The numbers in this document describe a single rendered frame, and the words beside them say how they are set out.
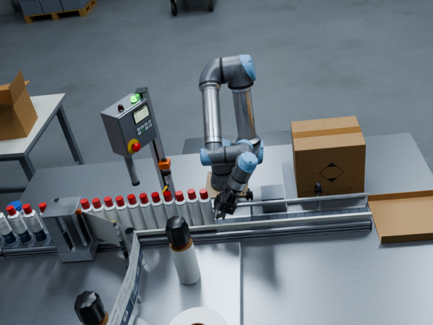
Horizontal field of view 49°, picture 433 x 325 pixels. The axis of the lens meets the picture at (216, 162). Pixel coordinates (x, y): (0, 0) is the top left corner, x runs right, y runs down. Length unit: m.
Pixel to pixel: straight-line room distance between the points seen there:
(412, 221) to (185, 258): 0.98
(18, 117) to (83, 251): 1.50
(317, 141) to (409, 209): 0.49
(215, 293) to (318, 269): 0.42
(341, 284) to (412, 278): 0.26
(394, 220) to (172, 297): 0.98
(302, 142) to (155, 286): 0.87
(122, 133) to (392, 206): 1.20
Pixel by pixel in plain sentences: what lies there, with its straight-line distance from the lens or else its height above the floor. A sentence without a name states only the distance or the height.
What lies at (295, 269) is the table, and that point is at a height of 0.83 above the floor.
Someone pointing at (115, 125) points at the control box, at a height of 1.44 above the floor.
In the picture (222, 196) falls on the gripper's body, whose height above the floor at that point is 1.07.
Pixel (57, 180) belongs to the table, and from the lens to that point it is 2.80.
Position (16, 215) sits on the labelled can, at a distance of 2.29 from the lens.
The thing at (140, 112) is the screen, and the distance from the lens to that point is 1.90.
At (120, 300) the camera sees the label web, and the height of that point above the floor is 1.04.
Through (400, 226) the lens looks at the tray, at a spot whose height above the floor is 0.83.
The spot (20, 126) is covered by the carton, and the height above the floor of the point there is 0.87.
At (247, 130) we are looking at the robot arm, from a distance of 2.20.
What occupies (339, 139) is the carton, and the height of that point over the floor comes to 1.12.
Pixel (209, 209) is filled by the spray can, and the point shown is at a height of 1.00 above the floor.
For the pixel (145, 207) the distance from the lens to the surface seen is 2.06.
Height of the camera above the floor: 2.32
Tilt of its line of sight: 35 degrees down
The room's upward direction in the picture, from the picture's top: 10 degrees counter-clockwise
